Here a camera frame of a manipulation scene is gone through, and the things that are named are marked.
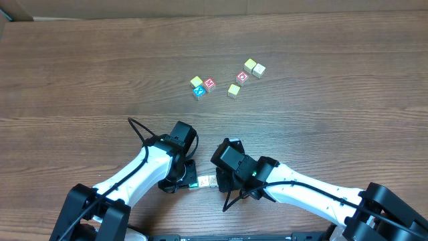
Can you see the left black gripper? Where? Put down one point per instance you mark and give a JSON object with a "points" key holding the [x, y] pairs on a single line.
{"points": [[188, 172]]}

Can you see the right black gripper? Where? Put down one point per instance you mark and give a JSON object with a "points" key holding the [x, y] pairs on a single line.
{"points": [[224, 181]]}

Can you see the green A wooden block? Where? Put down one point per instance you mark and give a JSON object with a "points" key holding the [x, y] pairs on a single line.
{"points": [[194, 186]]}

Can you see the blue T wooden block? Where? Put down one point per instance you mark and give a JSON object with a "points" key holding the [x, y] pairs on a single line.
{"points": [[203, 181]]}

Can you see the W wooden block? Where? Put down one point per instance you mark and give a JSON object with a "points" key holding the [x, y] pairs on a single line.
{"points": [[213, 181]]}

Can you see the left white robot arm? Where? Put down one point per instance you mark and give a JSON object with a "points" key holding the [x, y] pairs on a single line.
{"points": [[102, 212]]}

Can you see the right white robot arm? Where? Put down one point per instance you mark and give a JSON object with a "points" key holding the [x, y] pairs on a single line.
{"points": [[374, 213]]}

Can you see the blue X wooden block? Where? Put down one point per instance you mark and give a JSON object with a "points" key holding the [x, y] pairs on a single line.
{"points": [[199, 92]]}

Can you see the yellow top wooden block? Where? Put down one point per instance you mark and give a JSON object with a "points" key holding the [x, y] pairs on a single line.
{"points": [[196, 82]]}

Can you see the yellow block with drawing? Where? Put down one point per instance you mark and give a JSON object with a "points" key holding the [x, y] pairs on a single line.
{"points": [[233, 90]]}

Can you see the red M wooden block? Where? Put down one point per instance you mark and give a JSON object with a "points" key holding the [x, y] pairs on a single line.
{"points": [[209, 85]]}

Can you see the red Q wooden block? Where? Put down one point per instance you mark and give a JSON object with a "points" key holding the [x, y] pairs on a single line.
{"points": [[242, 78]]}

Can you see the plain white wooden block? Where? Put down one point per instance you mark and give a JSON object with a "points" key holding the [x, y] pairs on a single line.
{"points": [[258, 70]]}

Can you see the far yellow top block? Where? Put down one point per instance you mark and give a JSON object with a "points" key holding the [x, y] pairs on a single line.
{"points": [[249, 65]]}

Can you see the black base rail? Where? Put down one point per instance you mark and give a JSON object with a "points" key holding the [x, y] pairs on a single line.
{"points": [[294, 236]]}

